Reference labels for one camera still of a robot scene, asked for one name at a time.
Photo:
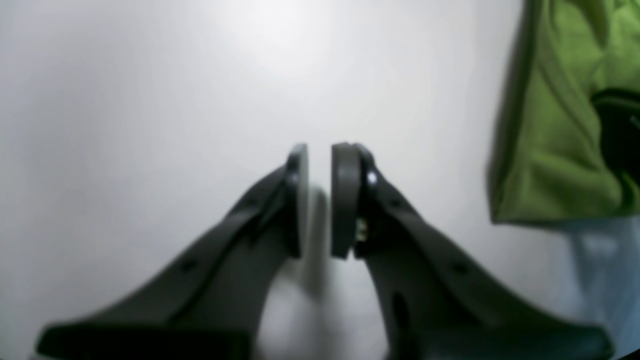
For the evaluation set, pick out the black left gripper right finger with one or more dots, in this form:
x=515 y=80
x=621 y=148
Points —
x=437 y=302

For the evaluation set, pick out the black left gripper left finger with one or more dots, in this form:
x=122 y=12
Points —
x=207 y=304

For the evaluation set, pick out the green T-shirt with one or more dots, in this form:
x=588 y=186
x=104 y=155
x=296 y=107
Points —
x=548 y=165

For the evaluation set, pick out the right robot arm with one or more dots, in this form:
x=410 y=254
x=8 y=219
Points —
x=618 y=111

